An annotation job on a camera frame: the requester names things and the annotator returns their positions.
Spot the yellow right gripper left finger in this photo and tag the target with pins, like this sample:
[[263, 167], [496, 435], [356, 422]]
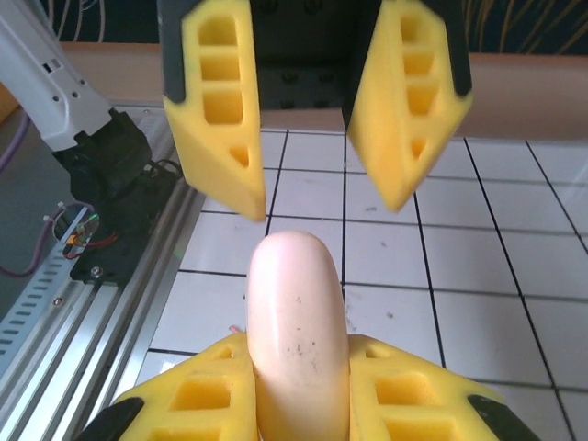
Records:
[[193, 404]]

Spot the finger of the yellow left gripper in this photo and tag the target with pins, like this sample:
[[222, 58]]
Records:
[[395, 151], [216, 147]]

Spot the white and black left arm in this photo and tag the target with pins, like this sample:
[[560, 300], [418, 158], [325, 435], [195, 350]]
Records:
[[46, 82]]

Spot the grey metal sheet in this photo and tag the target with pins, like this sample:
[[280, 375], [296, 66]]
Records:
[[27, 193]]

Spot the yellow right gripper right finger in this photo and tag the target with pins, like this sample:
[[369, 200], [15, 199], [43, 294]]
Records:
[[413, 404]]

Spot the pale pink charging case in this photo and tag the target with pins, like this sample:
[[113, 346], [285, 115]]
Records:
[[294, 321]]

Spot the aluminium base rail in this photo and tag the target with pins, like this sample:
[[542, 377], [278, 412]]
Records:
[[92, 331]]

